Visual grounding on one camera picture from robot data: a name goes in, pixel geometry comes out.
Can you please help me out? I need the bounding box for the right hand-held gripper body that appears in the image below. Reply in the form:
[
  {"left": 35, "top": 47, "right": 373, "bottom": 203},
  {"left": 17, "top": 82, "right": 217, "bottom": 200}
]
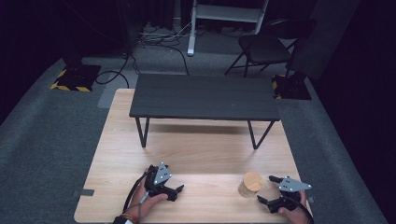
[{"left": 267, "top": 175, "right": 313, "bottom": 215}]

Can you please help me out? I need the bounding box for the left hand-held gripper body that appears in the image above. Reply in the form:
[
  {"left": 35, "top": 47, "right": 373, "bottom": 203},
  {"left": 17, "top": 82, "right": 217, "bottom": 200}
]
[{"left": 144, "top": 161, "right": 179, "bottom": 202}]

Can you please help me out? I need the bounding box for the person's right hand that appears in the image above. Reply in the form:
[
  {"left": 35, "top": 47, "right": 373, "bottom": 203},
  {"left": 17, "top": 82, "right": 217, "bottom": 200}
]
[{"left": 277, "top": 189, "right": 313, "bottom": 224}]

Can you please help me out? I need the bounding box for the person's left hand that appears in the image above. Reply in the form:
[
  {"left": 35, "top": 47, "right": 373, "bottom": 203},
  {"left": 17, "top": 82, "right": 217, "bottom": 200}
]
[{"left": 124, "top": 177, "right": 169, "bottom": 220}]

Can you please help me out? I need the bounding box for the orange wristband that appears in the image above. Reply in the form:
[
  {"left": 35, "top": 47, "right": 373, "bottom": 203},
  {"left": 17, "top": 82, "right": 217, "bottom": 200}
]
[{"left": 120, "top": 212, "right": 141, "bottom": 224}]

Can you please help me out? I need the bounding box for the grey tape strip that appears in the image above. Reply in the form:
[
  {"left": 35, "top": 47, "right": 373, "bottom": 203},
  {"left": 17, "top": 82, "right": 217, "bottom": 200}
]
[{"left": 73, "top": 189, "right": 95, "bottom": 198}]

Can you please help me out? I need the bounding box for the black low shelf table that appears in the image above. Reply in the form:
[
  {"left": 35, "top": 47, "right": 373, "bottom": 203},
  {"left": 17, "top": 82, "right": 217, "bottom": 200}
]
[{"left": 129, "top": 73, "right": 281, "bottom": 150}]

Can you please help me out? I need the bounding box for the black base with hazard tape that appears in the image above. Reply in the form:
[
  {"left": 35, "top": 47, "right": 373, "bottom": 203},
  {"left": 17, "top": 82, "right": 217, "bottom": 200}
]
[
  {"left": 49, "top": 63, "right": 102, "bottom": 93},
  {"left": 271, "top": 73, "right": 313, "bottom": 101}
]

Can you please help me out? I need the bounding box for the black folding chair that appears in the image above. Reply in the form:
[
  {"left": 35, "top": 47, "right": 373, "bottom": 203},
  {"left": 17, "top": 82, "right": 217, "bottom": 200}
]
[{"left": 223, "top": 18, "right": 318, "bottom": 78}]

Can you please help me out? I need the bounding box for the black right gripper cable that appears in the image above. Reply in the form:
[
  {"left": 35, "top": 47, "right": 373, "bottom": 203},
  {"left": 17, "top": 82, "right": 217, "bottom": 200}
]
[{"left": 288, "top": 194, "right": 316, "bottom": 224}]

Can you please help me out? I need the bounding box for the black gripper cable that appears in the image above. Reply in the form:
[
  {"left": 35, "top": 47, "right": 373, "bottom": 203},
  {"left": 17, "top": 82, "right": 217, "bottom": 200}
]
[
  {"left": 122, "top": 169, "right": 153, "bottom": 215},
  {"left": 288, "top": 194, "right": 316, "bottom": 224}
]

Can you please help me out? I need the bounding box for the grey cable with plug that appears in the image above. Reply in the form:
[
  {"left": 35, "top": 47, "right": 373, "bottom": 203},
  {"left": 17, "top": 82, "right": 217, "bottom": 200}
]
[{"left": 127, "top": 190, "right": 151, "bottom": 219}]

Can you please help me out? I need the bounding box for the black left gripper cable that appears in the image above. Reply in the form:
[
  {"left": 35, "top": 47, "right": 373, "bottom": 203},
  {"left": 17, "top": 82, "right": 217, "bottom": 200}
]
[{"left": 122, "top": 169, "right": 153, "bottom": 215}]

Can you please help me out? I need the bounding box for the black looped floor cable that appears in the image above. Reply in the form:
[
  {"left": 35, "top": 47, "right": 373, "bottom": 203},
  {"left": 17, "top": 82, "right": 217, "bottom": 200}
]
[{"left": 94, "top": 51, "right": 131, "bottom": 90}]

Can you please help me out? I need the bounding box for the long black floor cable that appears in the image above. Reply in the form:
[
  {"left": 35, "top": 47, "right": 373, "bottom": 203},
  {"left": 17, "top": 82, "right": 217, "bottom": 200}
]
[{"left": 136, "top": 41, "right": 191, "bottom": 77}]

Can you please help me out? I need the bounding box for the bundle of floor cables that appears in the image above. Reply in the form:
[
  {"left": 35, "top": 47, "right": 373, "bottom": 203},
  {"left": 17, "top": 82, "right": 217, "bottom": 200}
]
[{"left": 136, "top": 21, "right": 194, "bottom": 48}]

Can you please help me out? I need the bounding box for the white metal stand frame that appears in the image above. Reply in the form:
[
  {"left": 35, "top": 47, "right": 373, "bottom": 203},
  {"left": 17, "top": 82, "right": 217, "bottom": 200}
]
[{"left": 186, "top": 0, "right": 270, "bottom": 57}]

